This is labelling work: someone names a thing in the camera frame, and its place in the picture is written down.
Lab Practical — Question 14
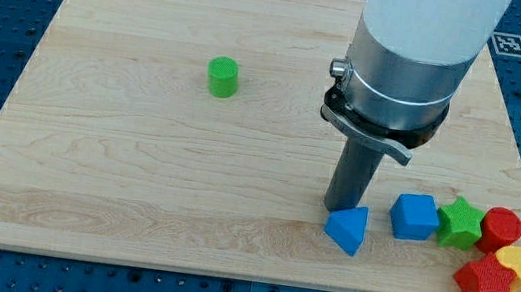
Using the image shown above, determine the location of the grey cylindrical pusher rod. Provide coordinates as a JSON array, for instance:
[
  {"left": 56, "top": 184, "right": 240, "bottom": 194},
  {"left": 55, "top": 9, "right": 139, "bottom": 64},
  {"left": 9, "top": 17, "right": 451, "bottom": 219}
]
[{"left": 324, "top": 139, "right": 383, "bottom": 212}]

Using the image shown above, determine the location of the blue triangle block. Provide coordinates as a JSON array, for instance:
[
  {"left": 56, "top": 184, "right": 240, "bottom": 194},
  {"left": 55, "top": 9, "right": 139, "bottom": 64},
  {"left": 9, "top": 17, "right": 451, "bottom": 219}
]
[{"left": 324, "top": 207, "right": 369, "bottom": 257}]

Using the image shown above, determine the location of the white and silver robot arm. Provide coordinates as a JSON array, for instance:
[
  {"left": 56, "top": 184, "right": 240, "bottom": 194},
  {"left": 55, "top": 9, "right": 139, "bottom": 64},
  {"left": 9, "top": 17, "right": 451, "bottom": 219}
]
[{"left": 320, "top": 0, "right": 512, "bottom": 165}]

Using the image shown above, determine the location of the green star block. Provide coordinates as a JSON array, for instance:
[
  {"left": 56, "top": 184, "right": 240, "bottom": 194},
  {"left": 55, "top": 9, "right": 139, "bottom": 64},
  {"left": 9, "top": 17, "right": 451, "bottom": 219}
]
[{"left": 436, "top": 196, "right": 486, "bottom": 251}]

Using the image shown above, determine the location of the red star block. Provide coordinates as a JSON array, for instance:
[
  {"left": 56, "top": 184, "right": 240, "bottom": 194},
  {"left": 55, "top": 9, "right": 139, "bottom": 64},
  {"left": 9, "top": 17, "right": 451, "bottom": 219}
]
[{"left": 453, "top": 253, "right": 517, "bottom": 292}]

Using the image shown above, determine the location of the green cylinder block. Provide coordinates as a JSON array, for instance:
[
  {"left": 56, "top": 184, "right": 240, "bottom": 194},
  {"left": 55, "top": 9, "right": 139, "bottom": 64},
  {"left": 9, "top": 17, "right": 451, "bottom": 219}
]
[{"left": 207, "top": 56, "right": 239, "bottom": 98}]

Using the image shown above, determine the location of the wooden board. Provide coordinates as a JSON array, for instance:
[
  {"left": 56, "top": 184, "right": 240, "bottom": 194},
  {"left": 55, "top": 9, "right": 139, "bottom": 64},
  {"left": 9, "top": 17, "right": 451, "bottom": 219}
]
[{"left": 0, "top": 0, "right": 521, "bottom": 292}]

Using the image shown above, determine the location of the blue cube block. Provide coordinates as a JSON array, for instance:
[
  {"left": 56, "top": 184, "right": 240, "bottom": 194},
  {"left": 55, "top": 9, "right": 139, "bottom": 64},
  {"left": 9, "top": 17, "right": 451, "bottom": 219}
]
[{"left": 389, "top": 193, "right": 440, "bottom": 241}]

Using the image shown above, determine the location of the red cylinder block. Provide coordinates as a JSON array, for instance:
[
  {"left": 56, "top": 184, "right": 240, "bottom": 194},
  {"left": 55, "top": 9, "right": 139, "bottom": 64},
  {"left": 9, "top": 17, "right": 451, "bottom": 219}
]
[{"left": 475, "top": 206, "right": 521, "bottom": 253}]

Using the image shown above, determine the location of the fiducial marker tag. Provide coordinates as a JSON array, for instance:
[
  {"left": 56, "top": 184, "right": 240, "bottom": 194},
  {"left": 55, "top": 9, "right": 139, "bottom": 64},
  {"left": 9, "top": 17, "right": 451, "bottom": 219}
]
[{"left": 490, "top": 32, "right": 521, "bottom": 58}]

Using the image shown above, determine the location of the yellow heart block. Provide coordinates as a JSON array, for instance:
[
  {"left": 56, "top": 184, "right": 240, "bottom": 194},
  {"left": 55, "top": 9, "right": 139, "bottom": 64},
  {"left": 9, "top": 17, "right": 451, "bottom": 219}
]
[{"left": 495, "top": 245, "right": 521, "bottom": 292}]

